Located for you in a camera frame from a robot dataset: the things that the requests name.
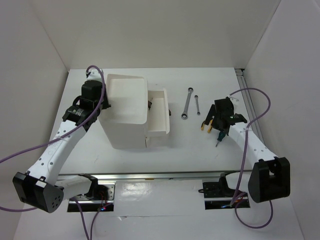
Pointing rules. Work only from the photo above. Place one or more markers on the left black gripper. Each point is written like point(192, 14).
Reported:
point(107, 105)

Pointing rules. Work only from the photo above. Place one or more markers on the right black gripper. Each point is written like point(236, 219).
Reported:
point(212, 112)

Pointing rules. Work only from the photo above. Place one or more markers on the green handled screwdriver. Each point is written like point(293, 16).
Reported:
point(220, 137)

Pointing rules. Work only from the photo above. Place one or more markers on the white drawer cabinet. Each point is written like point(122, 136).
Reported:
point(125, 121)

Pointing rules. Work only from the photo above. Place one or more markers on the white drawer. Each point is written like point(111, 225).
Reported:
point(158, 119)

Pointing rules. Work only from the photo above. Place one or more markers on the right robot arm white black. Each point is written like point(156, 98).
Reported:
point(270, 176)

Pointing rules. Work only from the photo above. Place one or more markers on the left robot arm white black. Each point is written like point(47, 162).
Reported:
point(39, 186)

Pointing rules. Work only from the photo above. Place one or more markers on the small silver wrench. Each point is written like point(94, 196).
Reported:
point(196, 97)

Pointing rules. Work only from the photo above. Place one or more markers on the large ratchet wrench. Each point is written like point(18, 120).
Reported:
point(184, 114)

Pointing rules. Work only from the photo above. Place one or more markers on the yellow handled pliers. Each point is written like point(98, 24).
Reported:
point(203, 126)

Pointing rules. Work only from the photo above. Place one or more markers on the aluminium side rail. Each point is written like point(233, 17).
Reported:
point(246, 94)

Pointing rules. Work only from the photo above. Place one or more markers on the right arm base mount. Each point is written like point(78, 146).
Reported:
point(218, 196)

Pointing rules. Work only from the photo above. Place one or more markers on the aluminium front rail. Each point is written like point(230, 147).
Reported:
point(157, 175)

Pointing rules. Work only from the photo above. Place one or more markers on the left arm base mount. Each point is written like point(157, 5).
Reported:
point(104, 200)

